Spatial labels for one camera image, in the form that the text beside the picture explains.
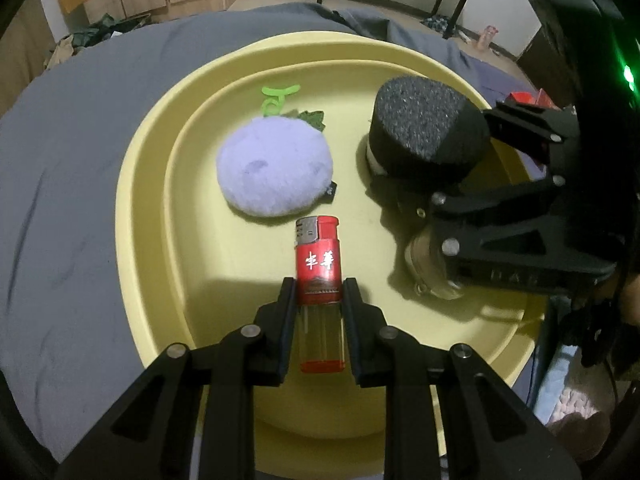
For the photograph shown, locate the red lighter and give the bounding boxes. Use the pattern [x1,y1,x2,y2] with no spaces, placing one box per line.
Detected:
[292,215,347,375]

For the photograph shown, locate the grey blanket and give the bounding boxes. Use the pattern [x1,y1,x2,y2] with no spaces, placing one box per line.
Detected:
[0,2,361,463]

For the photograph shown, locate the pile of clothes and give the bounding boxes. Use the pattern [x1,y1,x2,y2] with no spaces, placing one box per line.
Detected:
[42,11,151,70]

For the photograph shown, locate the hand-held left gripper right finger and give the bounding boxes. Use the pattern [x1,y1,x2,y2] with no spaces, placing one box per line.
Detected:
[341,277,583,480]

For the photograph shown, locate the black round sponge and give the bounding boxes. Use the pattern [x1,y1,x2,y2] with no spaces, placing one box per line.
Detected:
[366,75,492,192]

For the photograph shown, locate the purple plush fruit toy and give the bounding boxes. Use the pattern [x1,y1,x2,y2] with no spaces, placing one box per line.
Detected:
[216,82,337,218]

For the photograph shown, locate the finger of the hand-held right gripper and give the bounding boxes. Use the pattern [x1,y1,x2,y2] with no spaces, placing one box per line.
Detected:
[430,175,626,296]
[482,100,583,172]

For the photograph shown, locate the small red box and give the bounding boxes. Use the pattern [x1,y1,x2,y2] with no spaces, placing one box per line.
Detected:
[506,91,559,111]

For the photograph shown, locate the light blue towel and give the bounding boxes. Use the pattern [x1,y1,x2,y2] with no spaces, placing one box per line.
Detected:
[534,340,581,426]

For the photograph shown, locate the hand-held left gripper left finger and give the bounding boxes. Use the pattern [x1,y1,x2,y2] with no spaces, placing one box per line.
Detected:
[55,276,301,480]

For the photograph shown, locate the yellow plastic basin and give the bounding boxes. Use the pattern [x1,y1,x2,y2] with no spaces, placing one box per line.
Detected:
[115,31,548,480]

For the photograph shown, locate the clear round glass jar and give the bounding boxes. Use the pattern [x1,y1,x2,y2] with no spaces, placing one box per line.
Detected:
[403,224,482,302]

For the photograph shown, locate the pink blanket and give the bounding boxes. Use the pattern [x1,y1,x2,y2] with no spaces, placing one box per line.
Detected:
[545,355,623,463]

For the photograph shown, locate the checked cloth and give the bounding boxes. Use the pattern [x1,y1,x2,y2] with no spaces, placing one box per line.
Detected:
[421,14,454,34]

